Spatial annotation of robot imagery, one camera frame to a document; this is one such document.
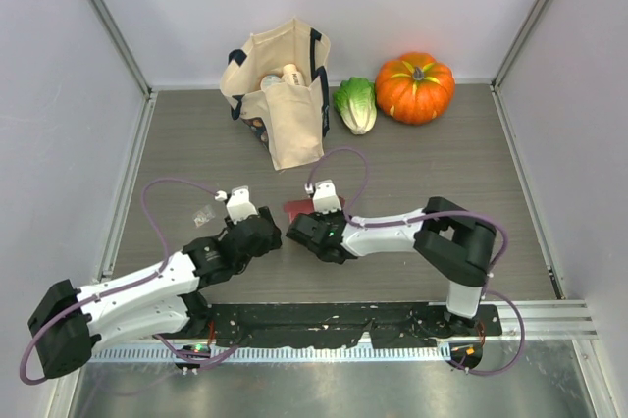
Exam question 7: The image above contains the pink paper box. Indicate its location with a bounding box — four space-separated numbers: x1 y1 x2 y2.
283 198 316 224

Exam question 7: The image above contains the small clear plastic wrapper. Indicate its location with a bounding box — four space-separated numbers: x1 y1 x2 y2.
193 205 215 228

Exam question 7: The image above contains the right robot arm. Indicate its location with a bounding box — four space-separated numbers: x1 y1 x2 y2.
287 197 497 335

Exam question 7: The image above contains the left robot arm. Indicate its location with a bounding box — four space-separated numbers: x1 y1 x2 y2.
26 207 282 380

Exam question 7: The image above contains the beige canvas tote bag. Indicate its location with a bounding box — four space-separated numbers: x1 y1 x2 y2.
219 18 331 171

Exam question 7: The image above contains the green lettuce toy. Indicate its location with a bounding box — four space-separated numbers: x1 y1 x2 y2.
333 77 377 135

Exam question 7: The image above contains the white round container in bag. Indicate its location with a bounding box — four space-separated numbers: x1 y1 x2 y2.
260 74 284 91

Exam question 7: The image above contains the beige bottle in bag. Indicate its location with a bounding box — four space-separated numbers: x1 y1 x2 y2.
282 64 307 86

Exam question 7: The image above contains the orange pumpkin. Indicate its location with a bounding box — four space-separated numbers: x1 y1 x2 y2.
375 52 455 125

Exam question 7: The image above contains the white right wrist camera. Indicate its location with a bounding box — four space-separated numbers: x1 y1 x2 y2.
304 180 342 214

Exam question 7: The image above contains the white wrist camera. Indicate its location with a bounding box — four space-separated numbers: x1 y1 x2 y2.
214 185 258 224
304 180 342 214

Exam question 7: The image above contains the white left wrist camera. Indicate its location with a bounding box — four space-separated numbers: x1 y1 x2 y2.
214 185 258 224

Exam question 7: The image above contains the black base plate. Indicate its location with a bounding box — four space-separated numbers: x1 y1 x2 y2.
152 300 505 349

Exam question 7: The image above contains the slotted cable duct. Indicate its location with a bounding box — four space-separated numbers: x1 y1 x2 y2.
91 341 450 364

